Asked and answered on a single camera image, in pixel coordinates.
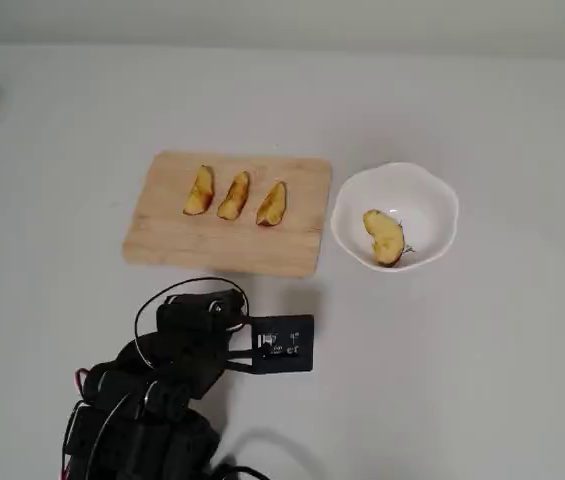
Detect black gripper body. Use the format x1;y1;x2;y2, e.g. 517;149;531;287
155;287;251;351

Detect large apple slice with stem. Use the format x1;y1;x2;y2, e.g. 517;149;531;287
362;208;407;267

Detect white ceramic bowl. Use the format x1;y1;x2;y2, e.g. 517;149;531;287
330;161;461;274

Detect wooden cutting board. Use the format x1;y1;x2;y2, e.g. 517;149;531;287
121;150;333;279

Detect thin black looped cable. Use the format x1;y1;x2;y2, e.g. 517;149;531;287
133;276;252;361

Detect thick black cable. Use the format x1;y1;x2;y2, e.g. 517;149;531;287
211;452;276;480

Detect red and white arm wires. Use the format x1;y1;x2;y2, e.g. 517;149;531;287
59;367;91;474

